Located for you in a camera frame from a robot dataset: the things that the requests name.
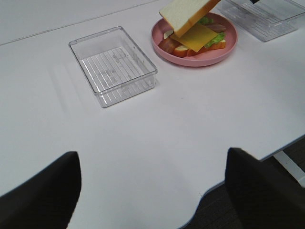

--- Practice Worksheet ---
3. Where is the green lettuce leaf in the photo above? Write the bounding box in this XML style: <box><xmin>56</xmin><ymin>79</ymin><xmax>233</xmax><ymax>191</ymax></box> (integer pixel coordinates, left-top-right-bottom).
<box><xmin>199</xmin><ymin>17</ymin><xmax>225</xmax><ymax>48</ymax></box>

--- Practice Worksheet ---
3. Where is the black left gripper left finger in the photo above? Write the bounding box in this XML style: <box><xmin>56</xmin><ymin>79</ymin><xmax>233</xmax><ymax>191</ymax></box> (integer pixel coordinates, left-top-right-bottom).
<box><xmin>0</xmin><ymin>152</ymin><xmax>81</xmax><ymax>229</ymax></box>

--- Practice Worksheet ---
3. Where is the bread slice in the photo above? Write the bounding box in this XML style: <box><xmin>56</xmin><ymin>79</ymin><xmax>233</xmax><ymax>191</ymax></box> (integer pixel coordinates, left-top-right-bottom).
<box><xmin>159</xmin><ymin>0</ymin><xmax>220</xmax><ymax>38</ymax></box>
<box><xmin>163</xmin><ymin>30</ymin><xmax>226</xmax><ymax>58</ymax></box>

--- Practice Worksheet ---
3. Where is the white table leg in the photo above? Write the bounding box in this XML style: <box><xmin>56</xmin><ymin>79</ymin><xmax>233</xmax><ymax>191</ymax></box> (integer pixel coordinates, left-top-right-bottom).
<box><xmin>273</xmin><ymin>150</ymin><xmax>305</xmax><ymax>188</ymax></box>

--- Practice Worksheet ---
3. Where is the pink bacon strip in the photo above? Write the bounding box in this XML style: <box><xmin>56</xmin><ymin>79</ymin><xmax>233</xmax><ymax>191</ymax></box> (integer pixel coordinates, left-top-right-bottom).
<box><xmin>205</xmin><ymin>23</ymin><xmax>226</xmax><ymax>33</ymax></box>

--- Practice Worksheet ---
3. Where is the pink round plate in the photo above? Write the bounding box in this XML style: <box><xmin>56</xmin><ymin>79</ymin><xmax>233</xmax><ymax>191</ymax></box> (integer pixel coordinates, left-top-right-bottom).
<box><xmin>151</xmin><ymin>12</ymin><xmax>238</xmax><ymax>67</ymax></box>

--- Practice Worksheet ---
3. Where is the yellow cheese slice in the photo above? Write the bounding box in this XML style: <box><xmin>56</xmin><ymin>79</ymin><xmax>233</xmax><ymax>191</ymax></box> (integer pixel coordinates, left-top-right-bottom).
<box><xmin>170</xmin><ymin>23</ymin><xmax>218</xmax><ymax>52</ymax></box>

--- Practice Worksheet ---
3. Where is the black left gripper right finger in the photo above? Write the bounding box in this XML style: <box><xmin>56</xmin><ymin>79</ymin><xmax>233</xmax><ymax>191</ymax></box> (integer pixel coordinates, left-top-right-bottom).
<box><xmin>225</xmin><ymin>147</ymin><xmax>305</xmax><ymax>229</ymax></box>

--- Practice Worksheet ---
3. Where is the left clear plastic tray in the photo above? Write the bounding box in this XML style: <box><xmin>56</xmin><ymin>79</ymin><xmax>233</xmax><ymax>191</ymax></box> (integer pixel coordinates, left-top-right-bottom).
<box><xmin>69</xmin><ymin>26</ymin><xmax>157</xmax><ymax>108</ymax></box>

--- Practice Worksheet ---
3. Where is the right clear plastic tray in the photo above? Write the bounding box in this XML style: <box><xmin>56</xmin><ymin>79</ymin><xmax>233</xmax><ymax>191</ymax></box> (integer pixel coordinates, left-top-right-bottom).
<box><xmin>217</xmin><ymin>0</ymin><xmax>305</xmax><ymax>42</ymax></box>

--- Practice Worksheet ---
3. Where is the dark bacon strip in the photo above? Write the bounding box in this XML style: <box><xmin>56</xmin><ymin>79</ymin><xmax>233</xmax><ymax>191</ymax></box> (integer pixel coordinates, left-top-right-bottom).
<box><xmin>158</xmin><ymin>37</ymin><xmax>181</xmax><ymax>54</ymax></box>

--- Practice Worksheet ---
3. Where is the clear plastic tray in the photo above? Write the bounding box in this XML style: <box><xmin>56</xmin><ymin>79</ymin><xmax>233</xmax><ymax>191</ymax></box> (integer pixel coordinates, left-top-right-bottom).
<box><xmin>69</xmin><ymin>26</ymin><xmax>157</xmax><ymax>108</ymax></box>
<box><xmin>217</xmin><ymin>0</ymin><xmax>305</xmax><ymax>42</ymax></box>

